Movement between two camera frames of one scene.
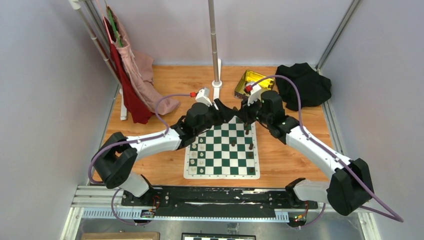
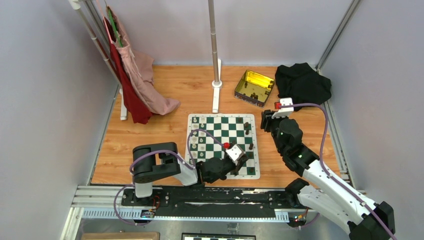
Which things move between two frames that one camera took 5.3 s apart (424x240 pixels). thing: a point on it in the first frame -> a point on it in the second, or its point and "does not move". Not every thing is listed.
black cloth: [315, 90] does not move
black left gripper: [225, 114] -> [241, 162]
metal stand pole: [212, 31] does not move
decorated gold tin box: [249, 79] does not move
